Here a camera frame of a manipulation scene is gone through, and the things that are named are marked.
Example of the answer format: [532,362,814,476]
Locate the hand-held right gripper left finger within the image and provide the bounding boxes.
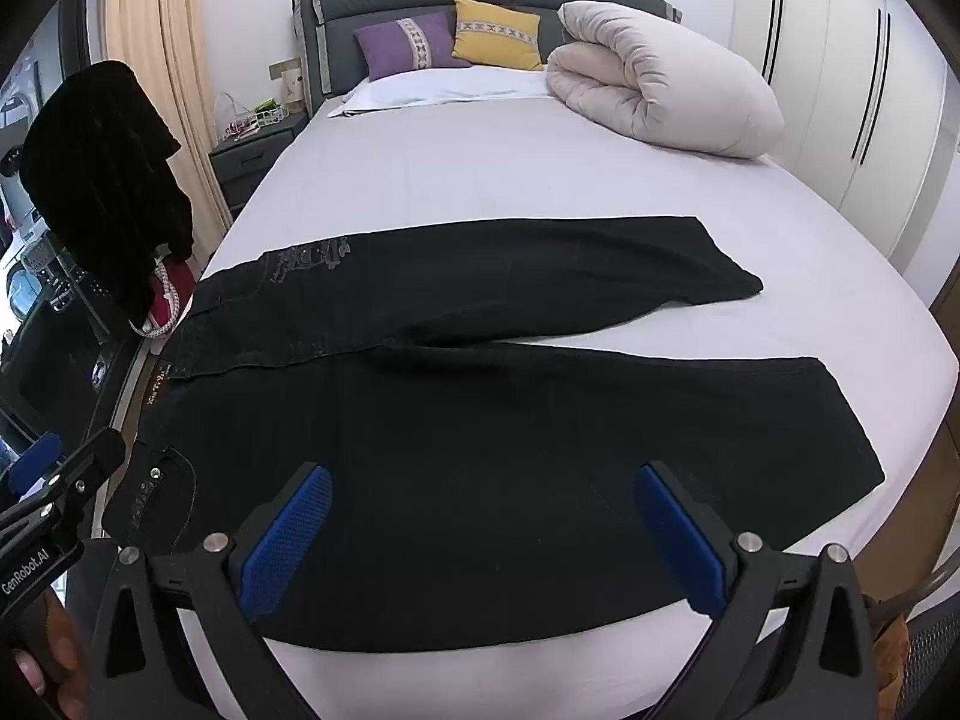
[88,461,335,720]

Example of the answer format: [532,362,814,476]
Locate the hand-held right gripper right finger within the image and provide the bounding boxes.
[634,461,878,720]

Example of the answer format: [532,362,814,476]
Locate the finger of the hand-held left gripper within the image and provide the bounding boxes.
[6,431,62,497]
[0,427,127,552]

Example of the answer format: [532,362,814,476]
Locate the black pants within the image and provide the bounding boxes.
[101,216,886,652]

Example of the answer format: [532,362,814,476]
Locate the person's left hand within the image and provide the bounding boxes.
[10,586,89,720]

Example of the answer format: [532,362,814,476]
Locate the black glossy cabinet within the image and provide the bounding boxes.
[0,240,143,466]

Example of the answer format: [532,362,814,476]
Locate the pink and white iron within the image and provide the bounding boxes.
[129,244,197,338]

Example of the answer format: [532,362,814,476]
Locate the grey mesh chair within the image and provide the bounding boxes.
[889,562,959,720]

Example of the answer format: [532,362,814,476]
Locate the hanging black garment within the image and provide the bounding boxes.
[19,60,196,323]

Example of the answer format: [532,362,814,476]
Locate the dark grey nightstand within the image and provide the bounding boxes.
[208,114,310,222]

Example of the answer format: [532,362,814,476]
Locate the clear plastic bag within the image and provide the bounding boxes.
[215,92,248,140]

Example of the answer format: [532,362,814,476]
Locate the bed with white sheet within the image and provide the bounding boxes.
[172,79,960,720]

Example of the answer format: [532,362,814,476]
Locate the tan paper bag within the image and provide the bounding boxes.
[281,67,310,115]

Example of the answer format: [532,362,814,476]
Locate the beige curtain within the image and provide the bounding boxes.
[101,0,233,241]

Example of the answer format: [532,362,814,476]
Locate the folded cream duvet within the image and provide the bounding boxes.
[545,0,786,160]

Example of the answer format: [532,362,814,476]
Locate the white pillow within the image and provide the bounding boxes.
[328,67,560,119]

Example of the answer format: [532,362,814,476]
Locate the cream wardrobe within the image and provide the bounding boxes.
[731,0,960,308]

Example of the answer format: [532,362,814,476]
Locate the purple patterned cushion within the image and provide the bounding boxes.
[352,11,473,82]

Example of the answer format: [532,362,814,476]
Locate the yellow patterned cushion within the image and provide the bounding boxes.
[452,0,545,72]

